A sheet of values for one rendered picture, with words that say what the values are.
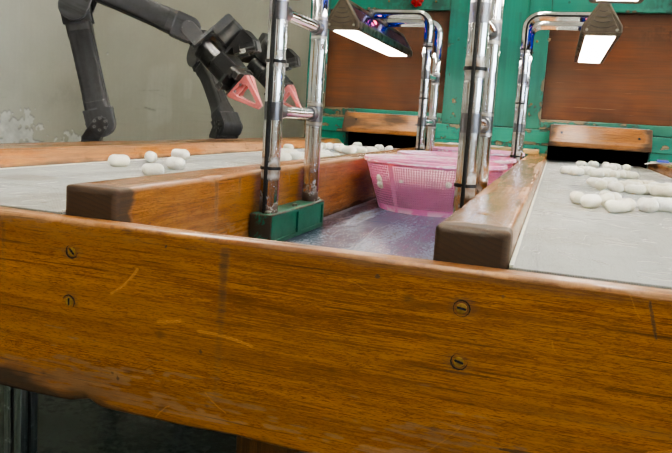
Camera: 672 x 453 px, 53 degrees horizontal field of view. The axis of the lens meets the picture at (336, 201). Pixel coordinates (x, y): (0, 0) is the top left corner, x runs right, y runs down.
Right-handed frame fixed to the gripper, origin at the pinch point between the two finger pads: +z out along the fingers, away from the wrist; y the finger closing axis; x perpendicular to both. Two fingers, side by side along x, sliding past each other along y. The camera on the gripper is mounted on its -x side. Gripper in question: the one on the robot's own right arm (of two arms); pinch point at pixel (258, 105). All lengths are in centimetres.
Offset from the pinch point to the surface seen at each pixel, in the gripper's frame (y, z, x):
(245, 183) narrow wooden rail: -74, 31, -13
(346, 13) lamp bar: 3.8, 0.2, -29.1
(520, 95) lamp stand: 25, 40, -43
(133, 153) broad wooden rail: -43.3, 3.7, 10.7
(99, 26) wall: 176, -161, 85
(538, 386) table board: -101, 64, -29
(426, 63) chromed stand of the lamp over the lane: 25.6, 17.3, -32.5
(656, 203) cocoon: -53, 68, -44
